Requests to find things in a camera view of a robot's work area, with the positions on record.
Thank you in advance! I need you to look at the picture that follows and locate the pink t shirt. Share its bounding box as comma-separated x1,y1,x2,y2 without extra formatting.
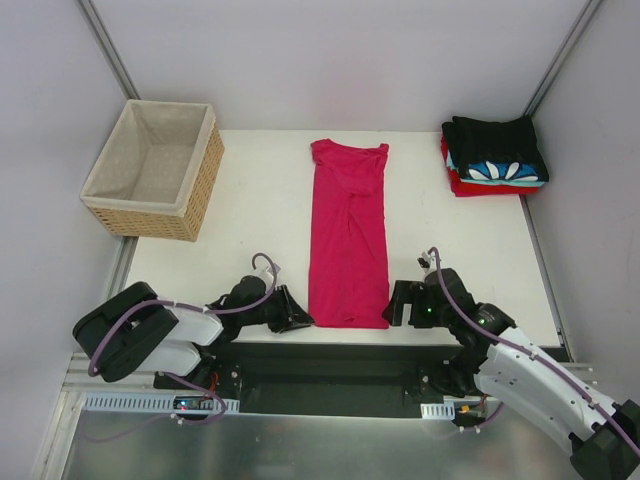
308,139,390,330

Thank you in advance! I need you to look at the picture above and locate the red t shirt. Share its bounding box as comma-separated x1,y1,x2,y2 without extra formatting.
440,136,539,197

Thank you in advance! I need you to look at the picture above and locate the wicker basket with liner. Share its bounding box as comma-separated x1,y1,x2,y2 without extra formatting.
80,100,225,242

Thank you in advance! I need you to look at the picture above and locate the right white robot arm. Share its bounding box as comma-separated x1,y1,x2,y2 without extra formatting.
383,268,639,479

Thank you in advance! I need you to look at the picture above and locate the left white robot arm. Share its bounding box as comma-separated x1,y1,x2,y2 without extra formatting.
72,272,315,389

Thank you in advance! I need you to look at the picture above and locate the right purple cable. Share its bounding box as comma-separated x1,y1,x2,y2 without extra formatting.
424,247,640,456

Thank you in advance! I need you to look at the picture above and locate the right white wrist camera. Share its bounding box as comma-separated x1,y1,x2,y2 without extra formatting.
418,251,441,285

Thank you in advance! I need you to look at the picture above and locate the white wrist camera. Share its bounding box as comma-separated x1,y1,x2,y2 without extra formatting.
418,251,441,285
260,264,281,288

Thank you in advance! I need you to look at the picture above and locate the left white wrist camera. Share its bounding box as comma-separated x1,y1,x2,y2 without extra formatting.
260,264,281,288

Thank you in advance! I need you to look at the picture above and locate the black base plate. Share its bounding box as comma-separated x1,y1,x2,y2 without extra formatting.
186,342,480,418

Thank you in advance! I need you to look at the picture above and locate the left aluminium frame post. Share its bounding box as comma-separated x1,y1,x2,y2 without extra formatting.
75,0,141,100

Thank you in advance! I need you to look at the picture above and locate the aluminium frame post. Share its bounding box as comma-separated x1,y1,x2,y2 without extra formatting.
523,0,606,117
75,0,141,100

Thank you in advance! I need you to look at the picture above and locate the right aluminium frame post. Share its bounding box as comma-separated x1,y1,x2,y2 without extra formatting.
523,0,606,117

